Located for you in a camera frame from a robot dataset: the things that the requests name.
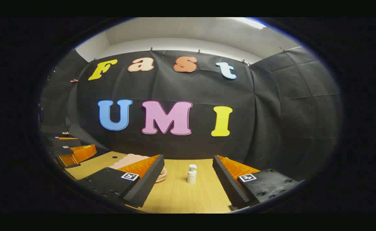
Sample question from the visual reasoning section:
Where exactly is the white pump bottle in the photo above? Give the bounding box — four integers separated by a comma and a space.
187, 164, 198, 184

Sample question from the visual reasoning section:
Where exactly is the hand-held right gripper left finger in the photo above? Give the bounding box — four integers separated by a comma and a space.
76, 154, 165, 208

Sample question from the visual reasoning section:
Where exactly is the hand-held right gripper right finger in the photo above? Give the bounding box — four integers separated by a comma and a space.
212, 155, 305, 211

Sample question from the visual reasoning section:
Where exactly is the pink suitcase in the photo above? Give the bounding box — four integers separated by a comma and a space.
109, 153, 168, 183

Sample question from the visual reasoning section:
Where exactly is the black backdrop cloth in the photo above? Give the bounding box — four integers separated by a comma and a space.
39, 47, 342, 182

